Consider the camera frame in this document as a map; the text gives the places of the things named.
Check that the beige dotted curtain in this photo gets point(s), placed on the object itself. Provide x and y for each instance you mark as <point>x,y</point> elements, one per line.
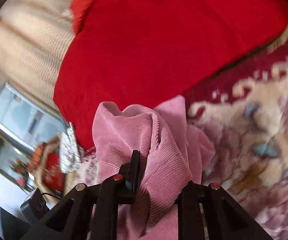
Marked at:
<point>28,42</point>

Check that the orange black patterned cloth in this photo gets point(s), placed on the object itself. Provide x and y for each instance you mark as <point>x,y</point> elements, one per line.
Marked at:
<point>39,152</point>

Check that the red cardboard box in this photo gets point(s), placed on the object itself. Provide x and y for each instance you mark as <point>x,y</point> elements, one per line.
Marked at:
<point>53,170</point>

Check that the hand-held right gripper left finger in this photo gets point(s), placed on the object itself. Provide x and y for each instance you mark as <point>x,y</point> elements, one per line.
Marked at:
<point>134,165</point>

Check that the floral plush blanket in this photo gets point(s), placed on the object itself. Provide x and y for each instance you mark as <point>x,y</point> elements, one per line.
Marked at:
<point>246,130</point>

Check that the white standing air conditioner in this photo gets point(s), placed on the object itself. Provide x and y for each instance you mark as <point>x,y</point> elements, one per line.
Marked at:
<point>21,115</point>

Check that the red quilt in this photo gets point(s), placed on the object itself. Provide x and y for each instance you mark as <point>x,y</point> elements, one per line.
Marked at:
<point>159,42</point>

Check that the white crackle pattern cloth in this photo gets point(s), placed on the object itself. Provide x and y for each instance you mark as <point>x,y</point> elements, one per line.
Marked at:
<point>68,150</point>

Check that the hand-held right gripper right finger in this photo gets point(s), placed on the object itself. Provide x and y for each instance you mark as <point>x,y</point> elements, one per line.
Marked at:
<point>191,195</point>

